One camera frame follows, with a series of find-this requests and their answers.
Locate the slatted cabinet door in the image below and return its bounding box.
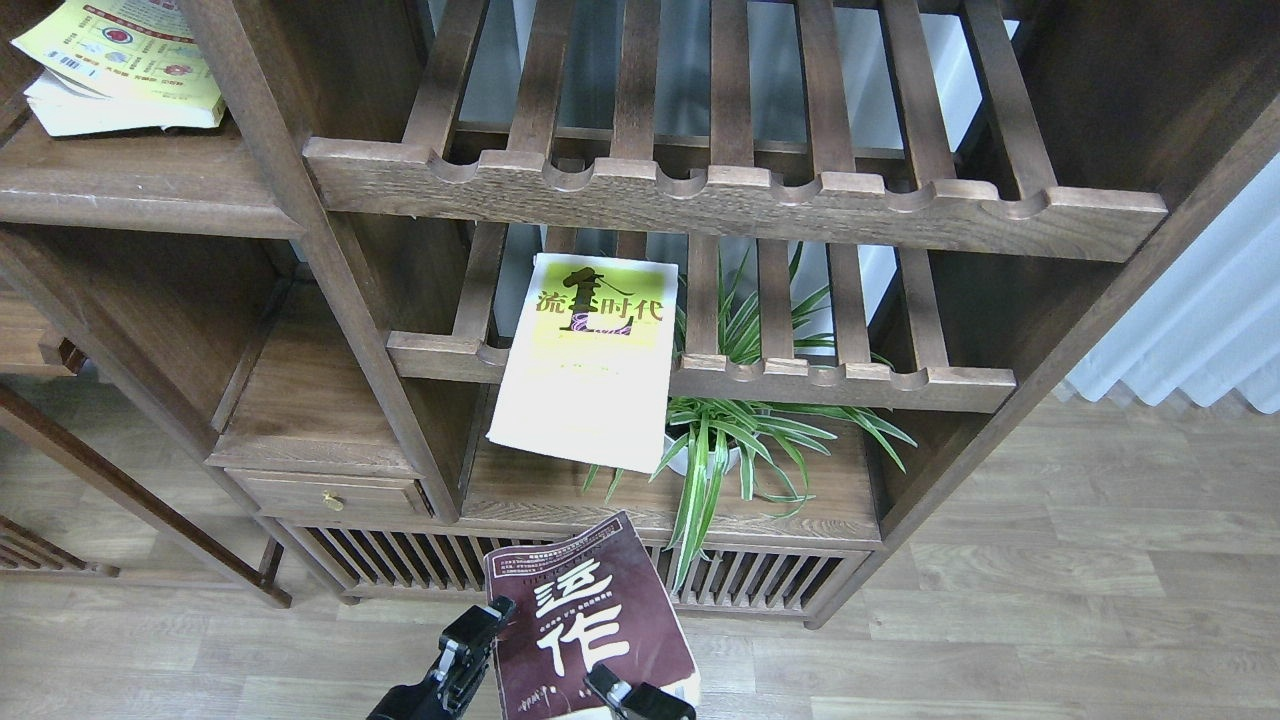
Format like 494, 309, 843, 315
643, 539, 867, 618
287, 524, 553, 598

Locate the maroon thick book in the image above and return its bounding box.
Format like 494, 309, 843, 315
484, 511, 701, 719

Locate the dark wooden side furniture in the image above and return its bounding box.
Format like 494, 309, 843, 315
1, 282, 292, 609

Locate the white curtain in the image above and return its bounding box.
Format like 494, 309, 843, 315
1062, 158, 1279, 414

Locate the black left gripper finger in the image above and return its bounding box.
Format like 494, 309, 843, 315
425, 596, 516, 716
585, 664, 698, 719

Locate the yellow white book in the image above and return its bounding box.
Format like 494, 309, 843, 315
486, 252, 678, 473

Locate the right slatted cabinet door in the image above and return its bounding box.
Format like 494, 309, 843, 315
643, 539, 867, 618

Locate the left slatted cabinet door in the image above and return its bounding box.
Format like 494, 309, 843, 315
287, 524, 553, 598

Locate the white plant pot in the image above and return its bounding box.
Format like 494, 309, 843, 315
664, 436, 741, 477

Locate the green spider plant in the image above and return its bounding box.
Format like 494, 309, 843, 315
582, 240, 918, 593

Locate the green blue illustrated book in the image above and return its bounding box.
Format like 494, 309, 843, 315
12, 1, 227, 137

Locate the wooden drawer brass knob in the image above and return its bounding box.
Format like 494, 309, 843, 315
227, 468, 431, 520

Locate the dark wooden bookshelf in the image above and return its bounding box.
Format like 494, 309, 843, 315
3, 1, 1277, 628

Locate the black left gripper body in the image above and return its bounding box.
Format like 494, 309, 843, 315
367, 685, 470, 720

